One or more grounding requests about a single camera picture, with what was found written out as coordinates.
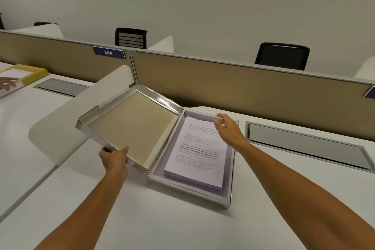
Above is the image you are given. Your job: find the white curved desk divider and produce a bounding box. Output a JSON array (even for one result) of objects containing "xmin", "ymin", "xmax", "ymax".
[
  {"xmin": 29, "ymin": 65, "xmax": 137, "ymax": 169},
  {"xmin": 147, "ymin": 35, "xmax": 174, "ymax": 54},
  {"xmin": 11, "ymin": 23, "xmax": 64, "ymax": 39}
]

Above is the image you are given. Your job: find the person's left forearm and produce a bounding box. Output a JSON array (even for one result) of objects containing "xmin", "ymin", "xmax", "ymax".
[{"xmin": 34, "ymin": 168, "xmax": 129, "ymax": 250}]

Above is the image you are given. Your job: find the person's right hand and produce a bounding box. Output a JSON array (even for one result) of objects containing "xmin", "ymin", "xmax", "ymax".
[{"xmin": 213, "ymin": 113, "xmax": 250, "ymax": 150}]

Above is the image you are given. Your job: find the yellow document box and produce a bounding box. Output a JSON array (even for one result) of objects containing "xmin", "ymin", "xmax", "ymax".
[{"xmin": 0, "ymin": 64, "xmax": 50, "ymax": 98}]

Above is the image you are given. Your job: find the black mesh office chair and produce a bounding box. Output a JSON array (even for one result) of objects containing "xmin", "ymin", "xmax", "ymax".
[{"xmin": 254, "ymin": 42, "xmax": 310, "ymax": 71}]

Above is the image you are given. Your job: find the black slatted office chair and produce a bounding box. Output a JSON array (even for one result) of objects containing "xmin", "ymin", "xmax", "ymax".
[{"xmin": 115, "ymin": 27, "xmax": 148, "ymax": 50}]

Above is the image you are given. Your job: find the stack of printed paper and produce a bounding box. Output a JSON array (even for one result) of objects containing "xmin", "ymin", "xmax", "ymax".
[{"xmin": 163, "ymin": 116, "xmax": 229, "ymax": 192}]

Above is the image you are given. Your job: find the silver hinged document box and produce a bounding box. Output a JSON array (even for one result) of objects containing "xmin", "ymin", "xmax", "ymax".
[{"xmin": 76, "ymin": 82, "xmax": 239, "ymax": 210}]

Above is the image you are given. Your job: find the person's left hand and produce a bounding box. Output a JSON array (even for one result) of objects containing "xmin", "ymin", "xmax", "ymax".
[{"xmin": 99, "ymin": 146, "xmax": 129, "ymax": 176}]

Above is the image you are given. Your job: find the beige partition panel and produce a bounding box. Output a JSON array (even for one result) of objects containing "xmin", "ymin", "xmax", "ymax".
[
  {"xmin": 130, "ymin": 50, "xmax": 375, "ymax": 142},
  {"xmin": 0, "ymin": 31, "xmax": 136, "ymax": 84}
]

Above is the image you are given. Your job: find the grey cable tray cover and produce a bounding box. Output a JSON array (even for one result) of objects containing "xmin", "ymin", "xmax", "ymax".
[
  {"xmin": 32, "ymin": 78, "xmax": 89, "ymax": 98},
  {"xmin": 245, "ymin": 121, "xmax": 375, "ymax": 173}
]

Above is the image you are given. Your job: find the person's right forearm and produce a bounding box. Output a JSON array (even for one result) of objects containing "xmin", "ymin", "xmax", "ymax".
[{"xmin": 234, "ymin": 141, "xmax": 375, "ymax": 250}]

